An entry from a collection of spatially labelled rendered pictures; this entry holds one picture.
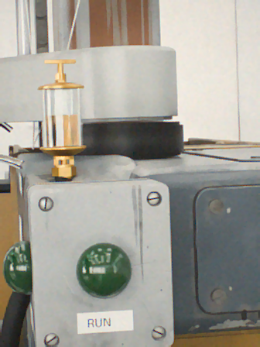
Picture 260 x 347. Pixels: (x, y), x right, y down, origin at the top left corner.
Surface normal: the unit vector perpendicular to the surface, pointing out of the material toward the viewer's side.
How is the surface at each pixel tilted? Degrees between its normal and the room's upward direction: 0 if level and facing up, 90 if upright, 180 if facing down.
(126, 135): 90
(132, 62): 90
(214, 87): 90
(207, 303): 90
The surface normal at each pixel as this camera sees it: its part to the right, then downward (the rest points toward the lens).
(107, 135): -0.29, 0.06
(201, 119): 0.15, 0.04
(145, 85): 0.41, 0.04
